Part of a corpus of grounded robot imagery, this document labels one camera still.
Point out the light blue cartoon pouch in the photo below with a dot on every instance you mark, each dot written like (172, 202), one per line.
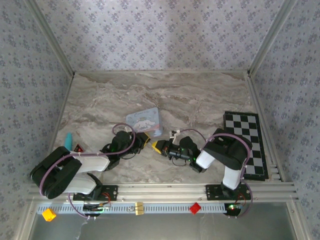
(147, 120)

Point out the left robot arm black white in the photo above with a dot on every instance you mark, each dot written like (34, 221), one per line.
(55, 175)

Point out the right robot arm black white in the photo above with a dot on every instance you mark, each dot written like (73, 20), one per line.
(230, 150)

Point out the red black triangle object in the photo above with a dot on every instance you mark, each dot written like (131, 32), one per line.
(78, 148)

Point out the teal plastic object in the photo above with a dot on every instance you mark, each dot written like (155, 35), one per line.
(69, 141)

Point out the red toy block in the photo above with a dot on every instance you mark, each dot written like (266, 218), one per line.
(195, 208)

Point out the wooden clothespin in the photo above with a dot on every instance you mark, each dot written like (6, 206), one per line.
(139, 208)

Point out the black white folding chessboard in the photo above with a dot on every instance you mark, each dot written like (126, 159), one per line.
(246, 140)

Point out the small metal clip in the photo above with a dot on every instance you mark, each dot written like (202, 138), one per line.
(130, 209)

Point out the yellow toy block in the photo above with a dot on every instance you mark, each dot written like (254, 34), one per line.
(49, 215)

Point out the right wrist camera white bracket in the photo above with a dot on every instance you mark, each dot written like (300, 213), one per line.
(174, 135)

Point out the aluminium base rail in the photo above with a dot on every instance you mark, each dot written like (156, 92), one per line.
(162, 191)

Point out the aluminium side rail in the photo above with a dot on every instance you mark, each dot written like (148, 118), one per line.
(65, 100)
(255, 95)

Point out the aluminium frame post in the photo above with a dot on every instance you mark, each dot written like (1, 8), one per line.
(272, 37)

